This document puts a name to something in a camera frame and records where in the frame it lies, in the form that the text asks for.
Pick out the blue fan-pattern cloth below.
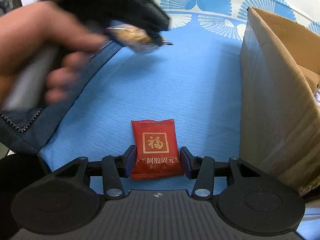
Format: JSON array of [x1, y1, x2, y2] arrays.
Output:
[[40, 0, 319, 170]]

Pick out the person left hand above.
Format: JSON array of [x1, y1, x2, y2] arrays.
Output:
[[1, 1, 107, 103]]

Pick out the red square snack packet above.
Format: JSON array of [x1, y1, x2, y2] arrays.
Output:
[[131, 119, 184, 180]]

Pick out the clear bag brown snacks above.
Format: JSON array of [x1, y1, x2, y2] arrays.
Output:
[[105, 23, 174, 55]]

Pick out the cardboard box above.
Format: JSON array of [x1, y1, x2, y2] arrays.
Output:
[[240, 7, 319, 195]]

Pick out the purple candy bar wrapper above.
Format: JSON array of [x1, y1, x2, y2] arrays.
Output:
[[313, 88, 320, 108]]

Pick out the blue sofa armrest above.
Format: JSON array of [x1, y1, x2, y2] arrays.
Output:
[[1, 37, 120, 153]]

